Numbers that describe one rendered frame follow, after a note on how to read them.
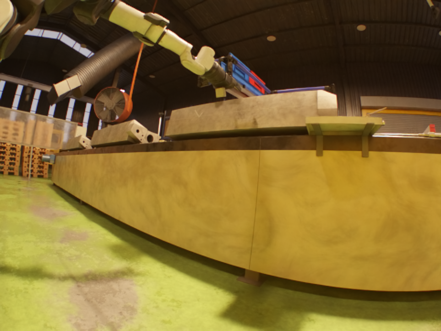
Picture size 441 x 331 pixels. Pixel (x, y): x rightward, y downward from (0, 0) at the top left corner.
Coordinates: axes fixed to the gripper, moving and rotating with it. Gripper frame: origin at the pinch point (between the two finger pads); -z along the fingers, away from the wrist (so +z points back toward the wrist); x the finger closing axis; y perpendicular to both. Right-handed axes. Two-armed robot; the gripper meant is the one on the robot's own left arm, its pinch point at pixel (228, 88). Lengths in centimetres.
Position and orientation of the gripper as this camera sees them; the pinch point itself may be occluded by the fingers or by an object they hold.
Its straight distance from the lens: 106.1
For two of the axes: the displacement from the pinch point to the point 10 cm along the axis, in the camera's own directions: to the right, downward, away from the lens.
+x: -8.4, -0.3, 5.4
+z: -5.2, -2.6, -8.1
